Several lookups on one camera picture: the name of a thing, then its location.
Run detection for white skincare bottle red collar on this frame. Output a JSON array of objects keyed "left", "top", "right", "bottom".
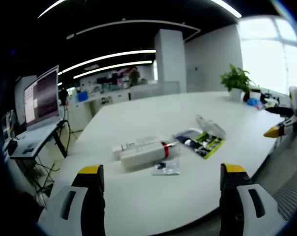
[{"left": 120, "top": 141, "right": 181, "bottom": 171}]

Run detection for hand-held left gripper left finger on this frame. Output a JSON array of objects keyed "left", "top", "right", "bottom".
[{"left": 37, "top": 164, "right": 107, "bottom": 236}]

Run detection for black cables bundle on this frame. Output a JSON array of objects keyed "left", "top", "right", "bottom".
[{"left": 27, "top": 120, "right": 72, "bottom": 197}]

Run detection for slim skincare bottle silver collar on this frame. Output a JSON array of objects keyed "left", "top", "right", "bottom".
[{"left": 195, "top": 114, "right": 227, "bottom": 140}]

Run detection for pile of small desk items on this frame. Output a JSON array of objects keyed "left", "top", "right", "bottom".
[{"left": 258, "top": 90, "right": 280, "bottom": 108}]

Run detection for small grey desk black legs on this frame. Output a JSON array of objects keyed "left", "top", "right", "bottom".
[{"left": 8, "top": 119, "right": 71, "bottom": 197}]

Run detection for grey mesh office chair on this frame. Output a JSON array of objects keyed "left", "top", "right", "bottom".
[{"left": 270, "top": 134, "right": 297, "bottom": 223}]

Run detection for white skincare bottle red square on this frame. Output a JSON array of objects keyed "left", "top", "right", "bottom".
[{"left": 110, "top": 135, "right": 164, "bottom": 161}]

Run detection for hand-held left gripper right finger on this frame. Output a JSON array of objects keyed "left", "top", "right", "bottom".
[{"left": 218, "top": 162, "right": 288, "bottom": 236}]

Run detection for silver laptop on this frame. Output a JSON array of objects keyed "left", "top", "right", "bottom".
[{"left": 23, "top": 64, "right": 62, "bottom": 132}]

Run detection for white low cabinet row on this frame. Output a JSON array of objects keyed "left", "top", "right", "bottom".
[{"left": 64, "top": 80, "right": 181, "bottom": 132}]

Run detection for blue storage crate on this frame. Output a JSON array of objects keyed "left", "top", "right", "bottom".
[{"left": 76, "top": 91, "right": 89, "bottom": 103}]

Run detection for ceiling light strip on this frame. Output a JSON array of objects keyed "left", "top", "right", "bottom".
[
  {"left": 73, "top": 60, "right": 154, "bottom": 80},
  {"left": 210, "top": 0, "right": 243, "bottom": 18},
  {"left": 56, "top": 49, "right": 157, "bottom": 76},
  {"left": 37, "top": 0, "right": 66, "bottom": 19}
]

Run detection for large bright window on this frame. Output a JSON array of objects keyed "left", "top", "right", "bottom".
[{"left": 237, "top": 16, "right": 297, "bottom": 96}]

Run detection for green plant in white pot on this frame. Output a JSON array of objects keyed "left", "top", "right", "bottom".
[{"left": 219, "top": 63, "right": 256, "bottom": 101}]

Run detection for green black skincare sachet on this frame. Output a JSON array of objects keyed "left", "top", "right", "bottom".
[{"left": 172, "top": 128, "right": 225, "bottom": 160}]

